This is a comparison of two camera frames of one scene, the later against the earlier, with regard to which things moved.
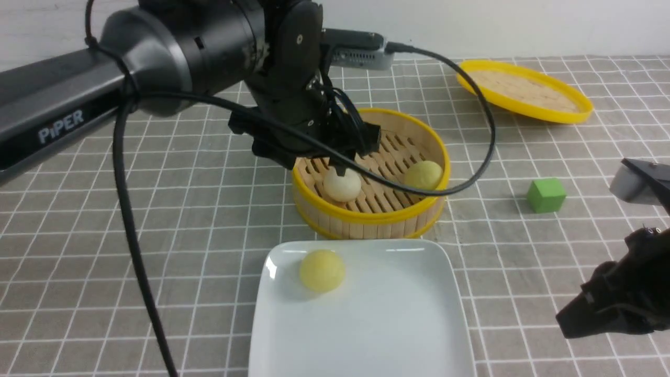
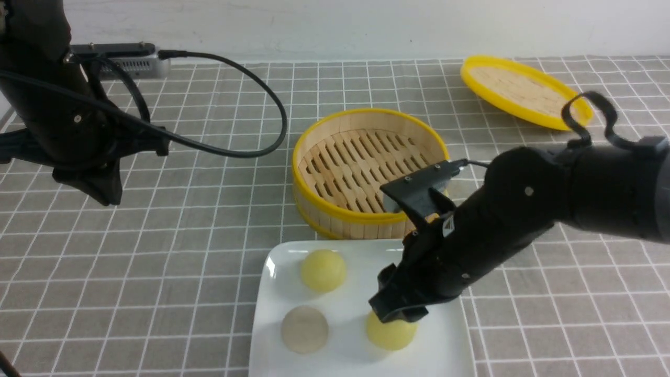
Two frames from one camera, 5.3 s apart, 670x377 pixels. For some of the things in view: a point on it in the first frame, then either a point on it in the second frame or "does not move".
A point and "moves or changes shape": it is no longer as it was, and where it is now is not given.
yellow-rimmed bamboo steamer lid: (524, 91) does not move
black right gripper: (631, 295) -> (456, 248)
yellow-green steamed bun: (424, 174) moves or changes shape
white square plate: (398, 312) does not move
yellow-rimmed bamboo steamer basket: (380, 211) does not move
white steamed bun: (342, 188) -> (304, 329)
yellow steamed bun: (322, 270) does not move
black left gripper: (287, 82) -> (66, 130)
